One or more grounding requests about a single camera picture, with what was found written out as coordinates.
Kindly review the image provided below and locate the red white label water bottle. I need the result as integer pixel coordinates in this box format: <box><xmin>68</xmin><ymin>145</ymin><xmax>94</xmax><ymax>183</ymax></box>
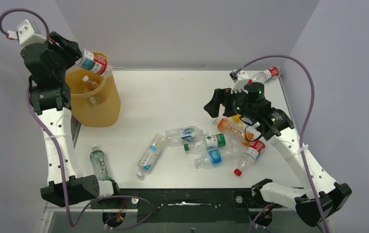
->
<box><xmin>75</xmin><ymin>49</ymin><xmax>113</xmax><ymax>77</ymax></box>

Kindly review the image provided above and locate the red label tea bottle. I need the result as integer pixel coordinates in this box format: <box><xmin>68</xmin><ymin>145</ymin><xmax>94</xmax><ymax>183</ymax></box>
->
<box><xmin>82</xmin><ymin>76</ymin><xmax>101</xmax><ymax>93</ymax></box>

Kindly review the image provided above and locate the blue white label crushed bottle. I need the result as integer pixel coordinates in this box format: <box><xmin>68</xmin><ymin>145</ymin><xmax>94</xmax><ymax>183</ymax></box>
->
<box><xmin>165</xmin><ymin>126</ymin><xmax>208</xmax><ymax>146</ymax></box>

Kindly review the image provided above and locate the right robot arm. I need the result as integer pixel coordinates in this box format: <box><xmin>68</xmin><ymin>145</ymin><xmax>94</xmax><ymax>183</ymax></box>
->
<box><xmin>204</xmin><ymin>83</ymin><xmax>352</xmax><ymax>227</ymax></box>

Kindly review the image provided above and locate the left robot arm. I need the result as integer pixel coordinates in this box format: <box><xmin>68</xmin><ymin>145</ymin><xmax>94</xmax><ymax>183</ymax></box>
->
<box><xmin>20</xmin><ymin>32</ymin><xmax>117</xmax><ymax>207</ymax></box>

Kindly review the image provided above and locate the yellow mesh waste bin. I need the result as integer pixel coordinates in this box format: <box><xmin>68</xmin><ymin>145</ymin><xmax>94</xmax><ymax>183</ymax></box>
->
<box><xmin>65</xmin><ymin>49</ymin><xmax>121</xmax><ymax>127</ymax></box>

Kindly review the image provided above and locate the yellow juice bottle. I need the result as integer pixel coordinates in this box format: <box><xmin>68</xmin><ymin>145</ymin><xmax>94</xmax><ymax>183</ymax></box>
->
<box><xmin>231</xmin><ymin>115</ymin><xmax>243</xmax><ymax>125</ymax></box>

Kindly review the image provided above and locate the red cap bottle far corner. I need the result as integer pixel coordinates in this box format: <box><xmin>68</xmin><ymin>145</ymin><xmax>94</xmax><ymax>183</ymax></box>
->
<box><xmin>251</xmin><ymin>67</ymin><xmax>281</xmax><ymax>83</ymax></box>

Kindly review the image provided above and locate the orange drink bottle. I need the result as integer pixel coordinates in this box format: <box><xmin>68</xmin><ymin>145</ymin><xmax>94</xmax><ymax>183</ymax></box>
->
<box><xmin>213</xmin><ymin>118</ymin><xmax>254</xmax><ymax>146</ymax></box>

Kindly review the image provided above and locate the green cap water bottle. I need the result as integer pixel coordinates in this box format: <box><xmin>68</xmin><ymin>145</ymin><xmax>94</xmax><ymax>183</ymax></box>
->
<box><xmin>183</xmin><ymin>133</ymin><xmax>232</xmax><ymax>153</ymax></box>

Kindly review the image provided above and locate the red label bottle near right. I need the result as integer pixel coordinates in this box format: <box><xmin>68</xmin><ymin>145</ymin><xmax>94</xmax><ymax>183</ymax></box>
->
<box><xmin>234</xmin><ymin>140</ymin><xmax>266</xmax><ymax>177</ymax></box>

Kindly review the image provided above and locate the blue label clear bottle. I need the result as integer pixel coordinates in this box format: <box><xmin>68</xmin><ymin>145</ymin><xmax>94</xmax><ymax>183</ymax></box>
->
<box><xmin>193</xmin><ymin>147</ymin><xmax>241</xmax><ymax>169</ymax></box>

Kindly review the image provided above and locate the blue label bottle lower left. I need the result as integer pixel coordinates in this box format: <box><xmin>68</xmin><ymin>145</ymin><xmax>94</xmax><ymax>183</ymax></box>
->
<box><xmin>136</xmin><ymin>133</ymin><xmax>167</xmax><ymax>178</ymax></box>

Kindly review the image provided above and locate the green tea bottle table edge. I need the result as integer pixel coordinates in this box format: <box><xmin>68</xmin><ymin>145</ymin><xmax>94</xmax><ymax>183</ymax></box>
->
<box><xmin>90</xmin><ymin>146</ymin><xmax>112</xmax><ymax>181</ymax></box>

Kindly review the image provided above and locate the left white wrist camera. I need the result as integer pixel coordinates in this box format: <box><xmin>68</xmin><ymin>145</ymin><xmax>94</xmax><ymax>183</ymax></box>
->
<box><xmin>6</xmin><ymin>19</ymin><xmax>46</xmax><ymax>48</ymax></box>

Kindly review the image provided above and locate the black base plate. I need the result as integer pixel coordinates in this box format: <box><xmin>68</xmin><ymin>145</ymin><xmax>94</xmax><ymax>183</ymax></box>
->
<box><xmin>91</xmin><ymin>188</ymin><xmax>267</xmax><ymax>223</ymax></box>

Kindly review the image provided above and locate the aluminium rail frame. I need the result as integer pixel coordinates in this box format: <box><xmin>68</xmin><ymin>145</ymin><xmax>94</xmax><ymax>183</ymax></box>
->
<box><xmin>39</xmin><ymin>201</ymin><xmax>324</xmax><ymax>233</ymax></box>

